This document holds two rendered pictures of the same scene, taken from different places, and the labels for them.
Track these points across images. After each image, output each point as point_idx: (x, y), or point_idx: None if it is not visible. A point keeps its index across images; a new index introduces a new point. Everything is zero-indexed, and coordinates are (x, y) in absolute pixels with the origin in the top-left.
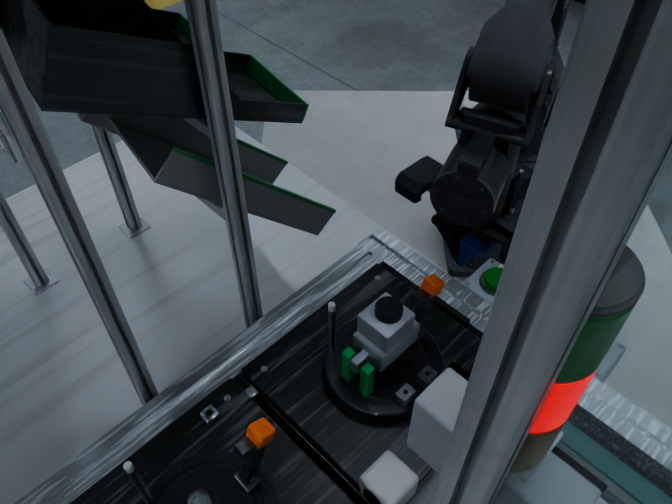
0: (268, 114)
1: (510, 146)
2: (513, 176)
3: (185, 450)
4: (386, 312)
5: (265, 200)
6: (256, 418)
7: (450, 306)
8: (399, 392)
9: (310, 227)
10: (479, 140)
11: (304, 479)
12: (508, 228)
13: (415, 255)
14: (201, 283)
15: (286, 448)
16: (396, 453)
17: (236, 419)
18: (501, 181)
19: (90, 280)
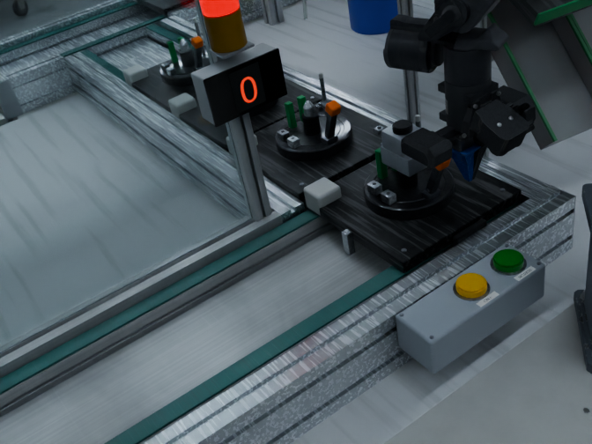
0: (515, 0)
1: (445, 52)
2: (464, 99)
3: (358, 128)
4: (397, 123)
5: (510, 73)
6: (376, 147)
7: (472, 228)
8: (373, 181)
9: (536, 134)
10: (421, 20)
11: (333, 166)
12: (440, 131)
13: (539, 216)
14: (538, 155)
15: (354, 159)
16: (343, 199)
17: (376, 141)
18: (403, 48)
19: (398, 10)
